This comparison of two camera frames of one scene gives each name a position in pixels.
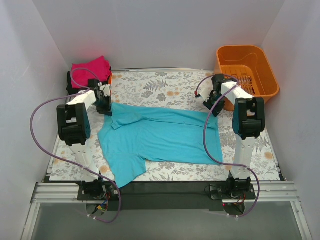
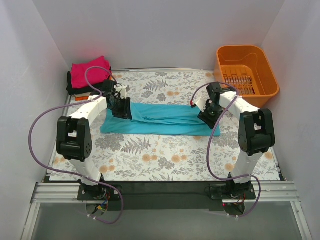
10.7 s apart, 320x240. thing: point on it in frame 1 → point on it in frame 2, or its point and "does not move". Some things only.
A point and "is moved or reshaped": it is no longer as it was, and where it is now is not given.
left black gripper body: x=104 y=108 → x=124 y=108
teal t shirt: x=133 y=133 is moved or reshaped
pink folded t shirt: x=100 y=67 does not move
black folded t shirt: x=70 y=90 does not move
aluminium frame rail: x=265 y=193 does not move
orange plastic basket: x=249 y=65 does not move
